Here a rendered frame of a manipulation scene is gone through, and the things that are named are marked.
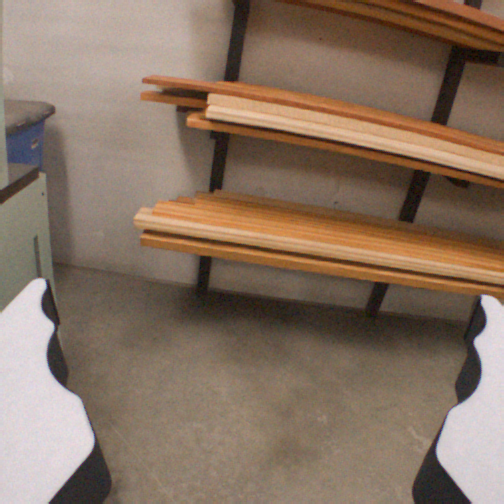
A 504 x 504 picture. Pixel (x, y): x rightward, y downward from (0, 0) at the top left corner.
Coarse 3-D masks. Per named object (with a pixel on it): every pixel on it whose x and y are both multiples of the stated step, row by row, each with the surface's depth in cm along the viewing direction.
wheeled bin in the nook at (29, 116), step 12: (12, 108) 143; (24, 108) 147; (36, 108) 153; (48, 108) 160; (12, 120) 133; (24, 120) 139; (36, 120) 149; (12, 132) 132; (24, 132) 149; (36, 132) 160; (12, 144) 141; (24, 144) 152; (36, 144) 164; (12, 156) 144; (24, 156) 154; (36, 156) 167
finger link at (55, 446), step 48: (48, 288) 11; (0, 336) 9; (48, 336) 9; (0, 384) 7; (48, 384) 7; (0, 432) 6; (48, 432) 6; (0, 480) 6; (48, 480) 6; (96, 480) 6
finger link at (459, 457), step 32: (480, 320) 10; (480, 352) 9; (480, 384) 8; (448, 416) 7; (480, 416) 7; (448, 448) 6; (480, 448) 6; (416, 480) 7; (448, 480) 6; (480, 480) 6
